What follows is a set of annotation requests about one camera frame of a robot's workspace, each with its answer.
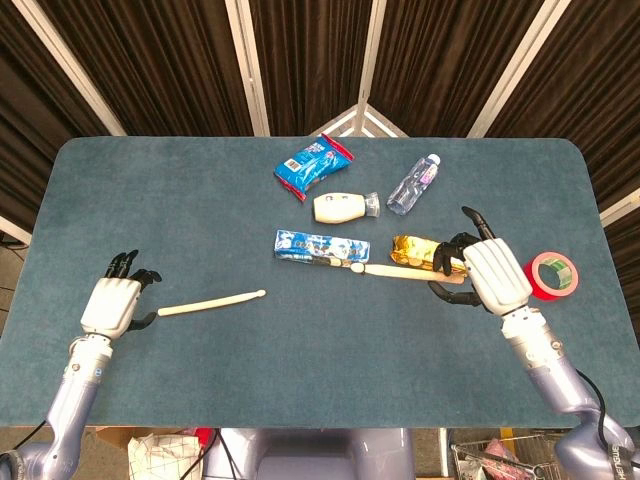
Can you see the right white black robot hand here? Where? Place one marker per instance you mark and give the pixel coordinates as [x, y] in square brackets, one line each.
[497, 275]

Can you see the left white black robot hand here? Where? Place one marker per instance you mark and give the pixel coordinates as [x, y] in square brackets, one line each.
[110, 305]

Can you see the pale wooden drumstick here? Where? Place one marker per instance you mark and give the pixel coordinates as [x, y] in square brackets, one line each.
[210, 303]
[400, 272]

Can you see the right lavender silver robot arm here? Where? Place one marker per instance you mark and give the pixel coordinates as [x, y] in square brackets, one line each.
[550, 370]

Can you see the red tape roll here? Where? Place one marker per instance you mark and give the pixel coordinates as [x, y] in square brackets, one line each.
[545, 295]

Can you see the small green clear tape roll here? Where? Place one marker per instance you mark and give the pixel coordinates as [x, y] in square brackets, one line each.
[562, 272]

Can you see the gold foil cracker pack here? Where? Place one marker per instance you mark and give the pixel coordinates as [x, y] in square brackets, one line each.
[415, 250]

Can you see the teal blue table mat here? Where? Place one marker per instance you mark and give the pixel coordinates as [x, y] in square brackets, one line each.
[200, 225]

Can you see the clear plastic water bottle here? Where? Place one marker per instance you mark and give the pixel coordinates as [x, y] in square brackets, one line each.
[412, 187]

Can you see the white checked bag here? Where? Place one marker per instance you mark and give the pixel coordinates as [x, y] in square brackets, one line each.
[160, 457]

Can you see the small red object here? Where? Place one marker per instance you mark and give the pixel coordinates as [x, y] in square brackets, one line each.
[204, 435]

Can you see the cream drink bottle grey cap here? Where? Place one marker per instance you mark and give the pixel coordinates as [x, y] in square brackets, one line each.
[340, 207]

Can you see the pink plastic bag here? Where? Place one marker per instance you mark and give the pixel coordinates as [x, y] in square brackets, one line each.
[497, 450]

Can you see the blue Oreo cookie box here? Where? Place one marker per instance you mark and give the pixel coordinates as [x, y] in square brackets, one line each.
[320, 248]

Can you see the blue red-edged snack bag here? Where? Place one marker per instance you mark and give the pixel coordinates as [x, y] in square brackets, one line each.
[310, 165]

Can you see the lavender robot torso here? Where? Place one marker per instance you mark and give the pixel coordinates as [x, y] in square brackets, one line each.
[310, 455]

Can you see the white screen frame post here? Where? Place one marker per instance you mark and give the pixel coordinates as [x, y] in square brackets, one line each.
[72, 70]
[372, 50]
[622, 207]
[250, 70]
[516, 70]
[12, 229]

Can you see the white triangular frame foot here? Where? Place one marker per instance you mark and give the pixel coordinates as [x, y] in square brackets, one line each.
[357, 120]

